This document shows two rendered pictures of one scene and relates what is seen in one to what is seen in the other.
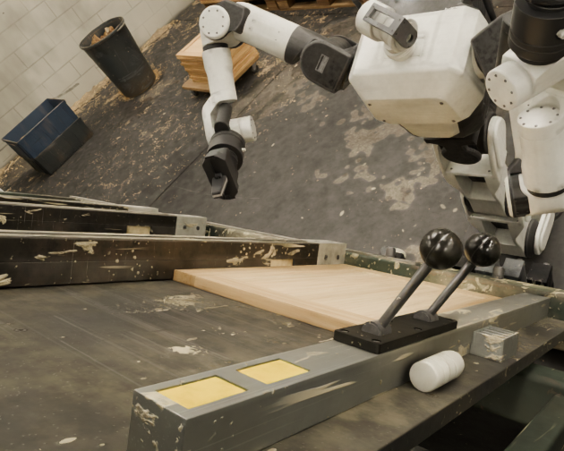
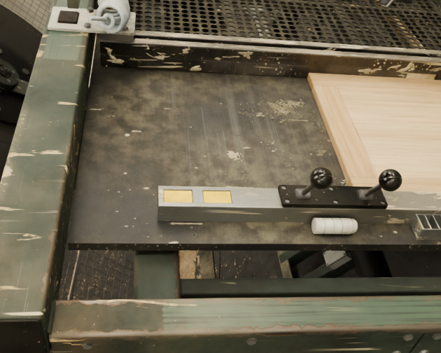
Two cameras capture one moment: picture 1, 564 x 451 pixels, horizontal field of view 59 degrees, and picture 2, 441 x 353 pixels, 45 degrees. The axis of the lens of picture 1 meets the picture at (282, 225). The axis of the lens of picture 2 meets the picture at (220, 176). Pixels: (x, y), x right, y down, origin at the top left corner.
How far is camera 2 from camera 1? 0.71 m
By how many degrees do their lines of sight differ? 53
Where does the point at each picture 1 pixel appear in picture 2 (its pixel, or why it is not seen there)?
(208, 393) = (178, 197)
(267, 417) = (199, 213)
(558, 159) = not seen: outside the picture
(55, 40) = not seen: outside the picture
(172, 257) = (308, 64)
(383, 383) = (289, 218)
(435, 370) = (317, 226)
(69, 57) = not seen: outside the picture
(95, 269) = (250, 67)
